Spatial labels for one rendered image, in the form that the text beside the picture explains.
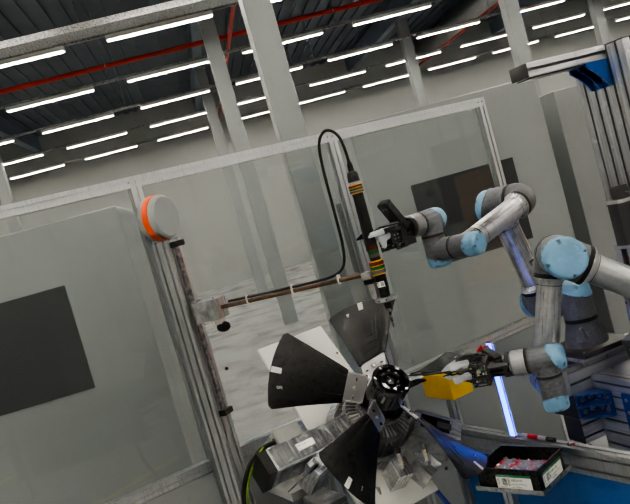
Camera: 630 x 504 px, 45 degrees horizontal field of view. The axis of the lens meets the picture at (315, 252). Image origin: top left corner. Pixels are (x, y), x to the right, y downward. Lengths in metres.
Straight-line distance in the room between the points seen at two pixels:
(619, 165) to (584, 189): 3.23
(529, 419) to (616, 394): 1.00
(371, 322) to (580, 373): 0.80
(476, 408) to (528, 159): 2.22
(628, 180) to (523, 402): 1.35
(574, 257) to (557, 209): 3.12
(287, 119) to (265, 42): 0.67
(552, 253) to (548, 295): 0.21
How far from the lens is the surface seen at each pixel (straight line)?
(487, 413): 3.57
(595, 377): 2.87
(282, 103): 6.61
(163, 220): 2.62
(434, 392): 2.87
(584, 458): 2.51
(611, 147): 2.78
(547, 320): 2.40
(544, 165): 5.32
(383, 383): 2.29
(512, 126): 5.25
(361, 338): 2.46
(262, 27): 6.73
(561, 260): 2.22
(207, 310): 2.59
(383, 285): 2.33
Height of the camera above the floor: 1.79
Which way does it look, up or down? 4 degrees down
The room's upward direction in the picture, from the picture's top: 16 degrees counter-clockwise
